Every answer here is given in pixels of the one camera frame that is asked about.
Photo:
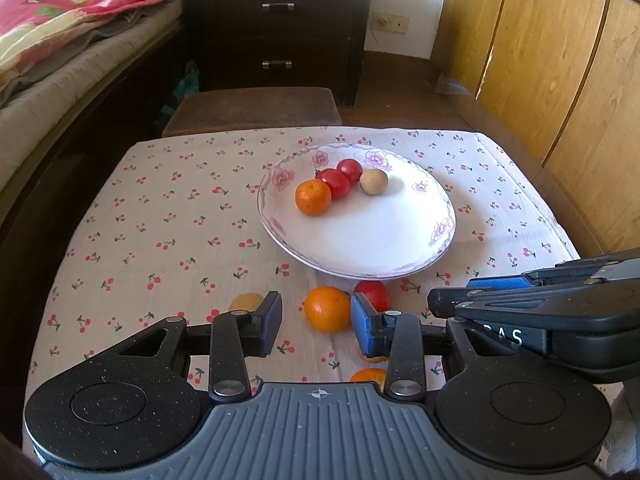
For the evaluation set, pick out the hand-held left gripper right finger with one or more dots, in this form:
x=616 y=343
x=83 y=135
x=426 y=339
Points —
x=362 y=325

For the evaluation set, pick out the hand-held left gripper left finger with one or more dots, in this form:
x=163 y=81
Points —
x=270 y=320

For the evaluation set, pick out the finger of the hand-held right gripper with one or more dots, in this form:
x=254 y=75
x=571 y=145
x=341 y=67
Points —
x=500 y=282
x=500 y=305

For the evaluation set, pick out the large brown longan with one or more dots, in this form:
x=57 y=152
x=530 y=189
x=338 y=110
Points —
x=245 y=303

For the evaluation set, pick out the large red tomato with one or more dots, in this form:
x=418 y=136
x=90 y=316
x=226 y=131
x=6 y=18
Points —
x=374 y=294

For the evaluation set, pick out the small tan longan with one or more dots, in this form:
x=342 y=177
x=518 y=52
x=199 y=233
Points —
x=373 y=181
x=374 y=359

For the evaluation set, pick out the orange tangerine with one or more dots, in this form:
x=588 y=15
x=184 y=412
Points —
x=367 y=377
x=313 y=198
x=327 y=309

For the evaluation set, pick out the white floral rim plate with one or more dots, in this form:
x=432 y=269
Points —
x=370 y=235

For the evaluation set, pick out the small red tomato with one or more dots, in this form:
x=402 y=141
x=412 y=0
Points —
x=351 y=169
x=334 y=183

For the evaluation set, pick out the cherry print tablecloth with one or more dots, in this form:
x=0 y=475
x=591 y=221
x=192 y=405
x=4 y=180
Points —
x=175 y=240

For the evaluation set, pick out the clear plastic wrapper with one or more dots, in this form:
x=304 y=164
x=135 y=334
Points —
x=452 y=85

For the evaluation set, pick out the light wooden wardrobe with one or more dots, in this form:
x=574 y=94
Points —
x=550 y=85

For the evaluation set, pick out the brown wooden stool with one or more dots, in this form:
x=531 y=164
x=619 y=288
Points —
x=250 y=110

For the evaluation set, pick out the teal plastic bag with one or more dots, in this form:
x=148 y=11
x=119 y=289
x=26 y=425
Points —
x=182 y=90

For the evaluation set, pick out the dark nightstand drawer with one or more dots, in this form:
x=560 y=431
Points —
x=310 y=72
x=310 y=15

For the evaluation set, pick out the bed with floral blanket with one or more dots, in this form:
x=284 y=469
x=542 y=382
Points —
x=100 y=130

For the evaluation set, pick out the dark wooden nightstand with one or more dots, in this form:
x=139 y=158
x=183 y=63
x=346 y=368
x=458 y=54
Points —
x=280 y=60

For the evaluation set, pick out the floral blanket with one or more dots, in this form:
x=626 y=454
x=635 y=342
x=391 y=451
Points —
x=60 y=25

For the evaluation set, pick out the beige wall socket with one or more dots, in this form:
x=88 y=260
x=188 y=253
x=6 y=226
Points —
x=389 y=23

